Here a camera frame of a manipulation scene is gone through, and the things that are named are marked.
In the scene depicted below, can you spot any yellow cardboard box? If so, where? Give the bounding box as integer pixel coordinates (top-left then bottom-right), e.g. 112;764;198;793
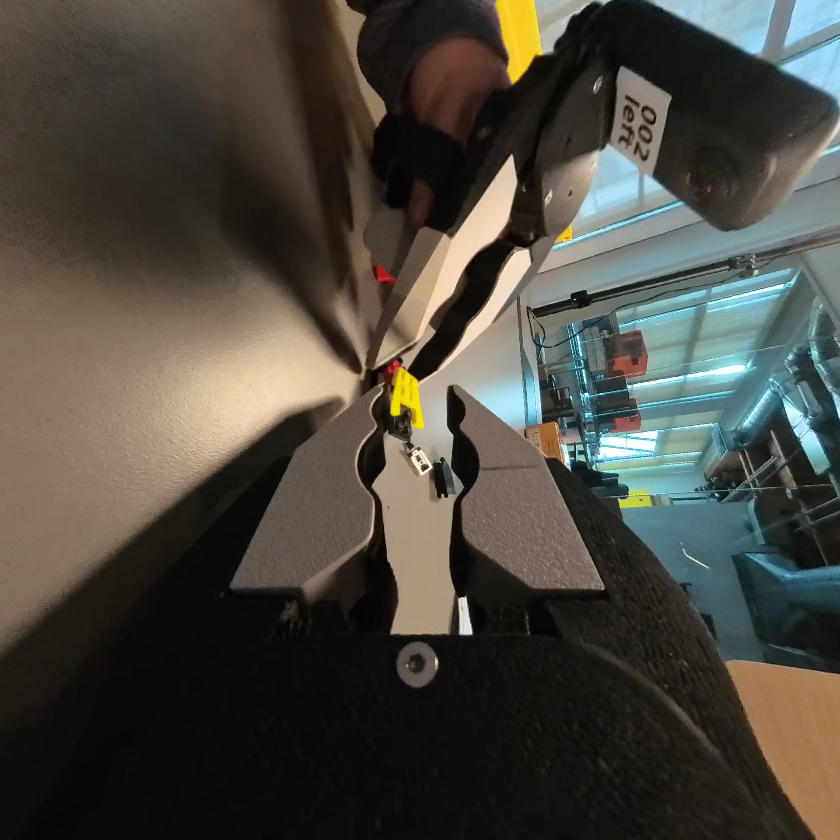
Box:
525;422;567;460

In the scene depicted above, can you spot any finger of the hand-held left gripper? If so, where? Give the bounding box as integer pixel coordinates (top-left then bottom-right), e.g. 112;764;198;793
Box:
363;157;526;375
410;236;559;388

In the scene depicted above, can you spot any silver ventilation duct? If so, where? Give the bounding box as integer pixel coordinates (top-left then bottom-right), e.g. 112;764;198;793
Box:
731;295;840;447

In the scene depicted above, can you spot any black red yellow lego assembly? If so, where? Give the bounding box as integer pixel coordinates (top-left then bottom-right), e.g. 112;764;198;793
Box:
377;360;426;439

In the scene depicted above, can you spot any black pole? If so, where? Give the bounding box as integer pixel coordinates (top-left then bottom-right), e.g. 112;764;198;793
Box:
528;236;840;316

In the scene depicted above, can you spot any person's left forearm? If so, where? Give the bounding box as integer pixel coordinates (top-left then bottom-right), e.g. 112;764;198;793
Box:
354;0;509;116

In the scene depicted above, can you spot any computer monitor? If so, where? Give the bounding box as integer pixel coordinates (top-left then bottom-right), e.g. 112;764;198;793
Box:
517;295;544;437

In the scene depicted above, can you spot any large glass window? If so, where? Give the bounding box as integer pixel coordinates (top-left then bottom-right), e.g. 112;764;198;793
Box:
535;0;840;250

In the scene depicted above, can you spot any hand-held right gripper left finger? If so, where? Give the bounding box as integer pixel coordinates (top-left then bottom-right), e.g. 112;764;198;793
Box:
230;386;385;618

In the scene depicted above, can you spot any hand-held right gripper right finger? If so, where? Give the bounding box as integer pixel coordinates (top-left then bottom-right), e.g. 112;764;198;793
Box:
448;386;606;621

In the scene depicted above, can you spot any yellow plastic bin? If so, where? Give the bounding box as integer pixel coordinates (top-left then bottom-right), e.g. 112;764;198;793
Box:
497;0;573;249

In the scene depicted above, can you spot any person's left hand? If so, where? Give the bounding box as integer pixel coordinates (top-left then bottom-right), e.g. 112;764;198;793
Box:
394;36;511;229

